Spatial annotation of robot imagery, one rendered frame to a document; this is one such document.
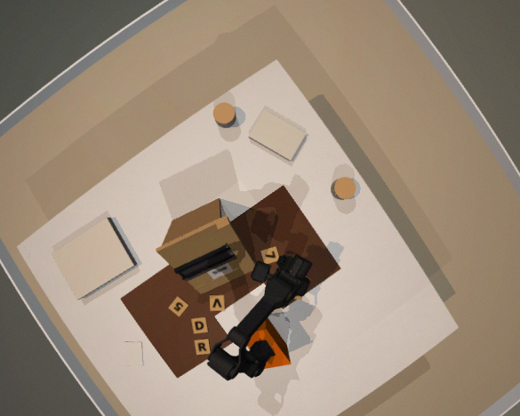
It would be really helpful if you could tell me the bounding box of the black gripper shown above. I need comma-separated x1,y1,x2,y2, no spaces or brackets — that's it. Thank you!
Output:
251,261,309,297

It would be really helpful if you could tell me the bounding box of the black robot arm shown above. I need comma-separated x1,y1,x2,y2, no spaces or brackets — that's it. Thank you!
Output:
207,254,312,380

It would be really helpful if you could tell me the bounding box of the grey cylindrical container with tan lid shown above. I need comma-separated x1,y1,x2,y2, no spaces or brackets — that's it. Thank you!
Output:
331,177,356,200
213,102,236,128

